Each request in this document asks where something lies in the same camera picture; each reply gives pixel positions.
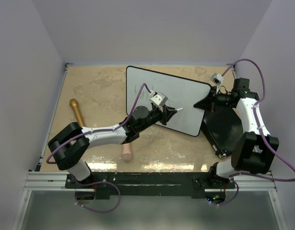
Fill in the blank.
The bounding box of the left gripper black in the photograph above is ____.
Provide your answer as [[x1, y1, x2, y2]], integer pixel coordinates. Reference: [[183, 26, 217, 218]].
[[138, 104, 177, 133]]

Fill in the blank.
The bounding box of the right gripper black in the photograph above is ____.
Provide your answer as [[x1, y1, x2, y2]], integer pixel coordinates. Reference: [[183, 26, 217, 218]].
[[194, 86, 235, 113]]

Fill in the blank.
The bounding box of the white whiteboard black frame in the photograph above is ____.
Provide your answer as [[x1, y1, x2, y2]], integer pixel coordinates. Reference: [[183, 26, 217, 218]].
[[126, 66, 211, 137]]

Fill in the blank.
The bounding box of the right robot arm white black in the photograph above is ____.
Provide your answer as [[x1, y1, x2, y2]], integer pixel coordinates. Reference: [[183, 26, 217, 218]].
[[194, 74, 279, 188]]

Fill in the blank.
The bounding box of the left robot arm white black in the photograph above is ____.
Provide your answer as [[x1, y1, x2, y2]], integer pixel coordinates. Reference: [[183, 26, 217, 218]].
[[46, 105, 178, 188]]

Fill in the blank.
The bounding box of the black keyboard case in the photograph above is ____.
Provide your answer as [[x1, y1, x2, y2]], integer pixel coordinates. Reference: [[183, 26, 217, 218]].
[[201, 107, 243, 159]]

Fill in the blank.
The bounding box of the pink toy microphone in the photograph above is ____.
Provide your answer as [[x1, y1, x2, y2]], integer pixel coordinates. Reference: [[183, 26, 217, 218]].
[[121, 143, 132, 162]]

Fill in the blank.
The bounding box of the gold toy microphone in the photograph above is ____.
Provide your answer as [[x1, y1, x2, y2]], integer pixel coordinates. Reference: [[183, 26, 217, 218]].
[[69, 98, 85, 127]]

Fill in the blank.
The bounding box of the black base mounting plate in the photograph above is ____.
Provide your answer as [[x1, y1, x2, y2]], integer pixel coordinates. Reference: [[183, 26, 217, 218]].
[[65, 172, 235, 199]]

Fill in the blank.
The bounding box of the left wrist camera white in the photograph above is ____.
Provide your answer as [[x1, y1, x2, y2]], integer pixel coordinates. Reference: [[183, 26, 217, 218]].
[[150, 91, 168, 106]]

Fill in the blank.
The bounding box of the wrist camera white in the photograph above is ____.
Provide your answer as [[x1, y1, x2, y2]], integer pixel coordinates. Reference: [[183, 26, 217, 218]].
[[150, 91, 168, 106], [211, 73, 224, 87]]

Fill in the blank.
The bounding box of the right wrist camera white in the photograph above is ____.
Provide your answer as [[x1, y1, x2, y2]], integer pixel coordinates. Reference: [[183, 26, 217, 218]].
[[211, 73, 224, 87]]

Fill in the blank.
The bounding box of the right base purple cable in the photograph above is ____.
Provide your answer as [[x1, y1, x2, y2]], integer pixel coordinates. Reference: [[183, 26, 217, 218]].
[[208, 177, 239, 207]]

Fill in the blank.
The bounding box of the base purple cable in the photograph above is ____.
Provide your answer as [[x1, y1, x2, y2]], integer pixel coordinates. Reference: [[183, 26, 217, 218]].
[[74, 179, 121, 213], [208, 177, 239, 207]]

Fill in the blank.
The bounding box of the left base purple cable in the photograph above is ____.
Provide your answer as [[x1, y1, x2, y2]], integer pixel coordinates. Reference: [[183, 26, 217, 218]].
[[74, 179, 121, 213]]

